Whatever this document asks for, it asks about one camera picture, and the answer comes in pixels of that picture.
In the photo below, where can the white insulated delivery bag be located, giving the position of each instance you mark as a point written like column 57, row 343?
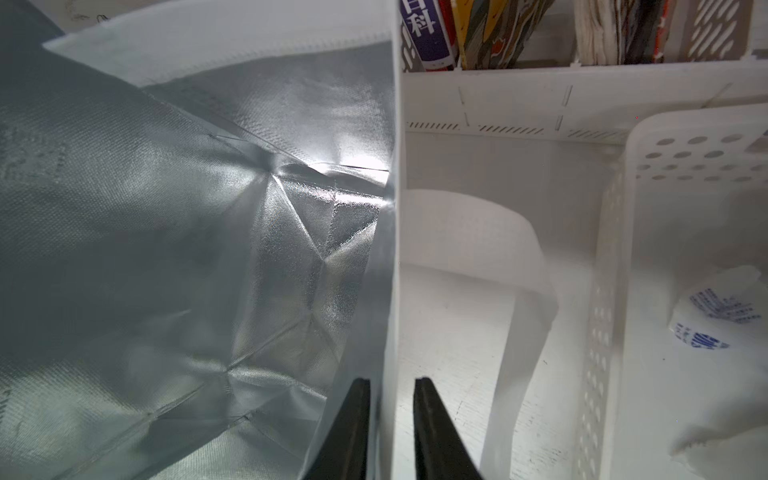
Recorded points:
column 202, row 225

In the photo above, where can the white blue-printed ice pack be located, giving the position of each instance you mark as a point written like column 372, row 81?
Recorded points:
column 725, row 310

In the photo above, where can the white perforated plastic tray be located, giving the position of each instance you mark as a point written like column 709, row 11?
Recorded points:
column 675, row 375

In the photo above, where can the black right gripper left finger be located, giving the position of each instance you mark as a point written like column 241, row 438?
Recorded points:
column 343, row 454

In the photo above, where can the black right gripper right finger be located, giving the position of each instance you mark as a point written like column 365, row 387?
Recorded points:
column 439, row 450

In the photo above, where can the yellow book in organizer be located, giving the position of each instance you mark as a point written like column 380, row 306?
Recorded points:
column 492, row 34

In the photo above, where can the white perforated file organizer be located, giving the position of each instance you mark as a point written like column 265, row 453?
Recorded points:
column 582, row 104

